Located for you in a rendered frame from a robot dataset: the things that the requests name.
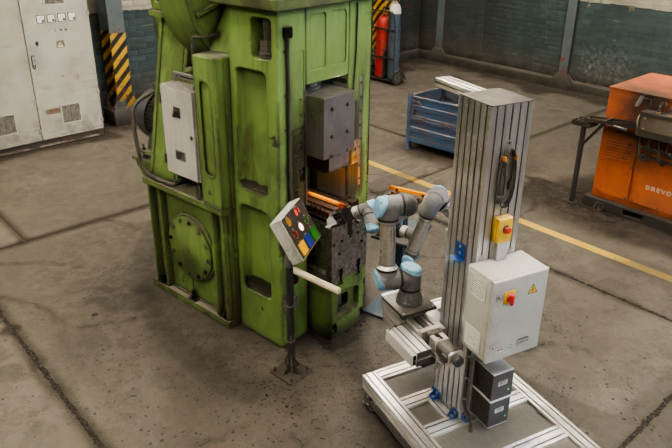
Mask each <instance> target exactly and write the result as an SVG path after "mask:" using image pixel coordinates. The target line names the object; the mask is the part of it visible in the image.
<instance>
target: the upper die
mask: <svg viewBox="0 0 672 448"><path fill-rule="evenodd" d="M348 164H349V151H346V152H344V153H342V154H339V155H337V156H334V157H330V158H329V159H327V160H321V159H318V158H314V157H311V156H308V155H307V165H308V166H311V167H314V168H317V169H320V170H323V171H326V172H331V171H334V170H336V169H339V168H341V167H343V166H346V165H348Z"/></svg>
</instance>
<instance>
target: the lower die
mask: <svg viewBox="0 0 672 448"><path fill-rule="evenodd" d="M307 191H308V192H309V191H311V192H313V193H316V194H319V195H322V196H324V197H327V198H330V199H333V200H335V201H338V202H341V203H342V202H345V204H348V202H346V201H343V200H340V199H339V200H338V199H337V198H333V197H332V196H328V195H326V194H323V193H321V192H320V193H319V192H318V191H314V190H312V189H310V188H307ZM308 199H309V200H310V203H309V201H307V211H309V212H310V211H312V213H314V214H315V206H316V204H317V203H319V204H320V206H319V204H317V206H316V213H317V215H319V216H320V208H321V206H322V205H324V206H325V208H324V206H322V208H321V215H322V217H325V218H327V219H328V217H332V218H334V217H333V214H334V213H336V210H338V209H339V205H336V204H334V203H331V202H328V201H326V200H323V199H320V198H317V197H315V196H312V195H309V194H307V200H308ZM312 201H314V202H315V205H314V202H313V203H312V204H311V202H312ZM310 205H311V206H310ZM340 210H341V209H339V210H338V211H340Z"/></svg>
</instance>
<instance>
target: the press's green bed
mask: <svg viewBox="0 0 672 448"><path fill-rule="evenodd" d="M364 277H365V265H364V266H363V267H361V268H359V269H358V268H357V270H356V271H354V272H353V273H351V274H349V275H347V276H346V277H344V278H342V279H340V280H339V281H337V282H336V283H334V284H333V285H335V286H337V287H339V288H341V292H340V294H335V293H333V292H331V291H329V290H327V289H325V288H323V287H321V286H319V285H316V284H314V283H312V282H310V281H308V280H307V323H308V329H309V330H312V331H314V332H316V333H318V334H319V335H321V336H323V337H325V338H327V339H329V340H332V339H334V338H335V337H337V336H338V335H340V334H341V333H343V332H344V331H346V330H347V329H349V328H350V327H352V326H353V325H355V324H356V323H358V322H359V321H361V320H362V319H364V318H363V317H362V316H363V278H364Z"/></svg>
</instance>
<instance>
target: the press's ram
mask: <svg viewBox="0 0 672 448"><path fill-rule="evenodd" d="M320 85H321V88H320V89H317V90H306V112H307V118H306V119H307V155H308V156H311V157H314V158H318V159H321V160H327V159H329V158H330V157H334V156H337V155H339V154H342V153H344V152H346V151H350V150H352V149H354V119H355V90H353V89H348V88H344V87H339V86H335V85H331V84H326V83H322V82H321V84H320Z"/></svg>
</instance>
